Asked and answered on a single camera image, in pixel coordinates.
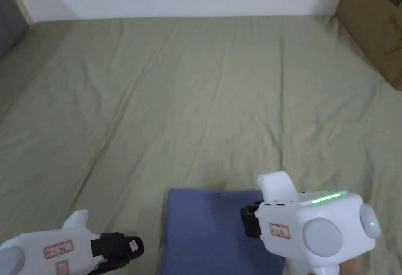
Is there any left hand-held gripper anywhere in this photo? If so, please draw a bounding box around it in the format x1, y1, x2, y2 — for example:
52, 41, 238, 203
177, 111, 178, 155
0, 209, 145, 275

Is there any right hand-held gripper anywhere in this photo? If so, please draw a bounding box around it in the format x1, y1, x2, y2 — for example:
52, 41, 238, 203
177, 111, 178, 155
240, 171, 382, 275

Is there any bed with pale green sheet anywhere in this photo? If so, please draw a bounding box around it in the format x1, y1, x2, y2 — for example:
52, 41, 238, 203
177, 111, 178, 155
0, 14, 402, 275

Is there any brown cardboard carton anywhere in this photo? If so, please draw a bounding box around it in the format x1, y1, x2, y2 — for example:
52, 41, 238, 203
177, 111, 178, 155
334, 0, 402, 92

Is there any blue garment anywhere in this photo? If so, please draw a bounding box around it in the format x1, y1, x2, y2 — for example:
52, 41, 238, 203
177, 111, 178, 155
160, 188, 286, 275

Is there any person's right hand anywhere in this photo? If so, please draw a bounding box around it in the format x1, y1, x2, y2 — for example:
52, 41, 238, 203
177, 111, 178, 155
340, 257, 365, 275

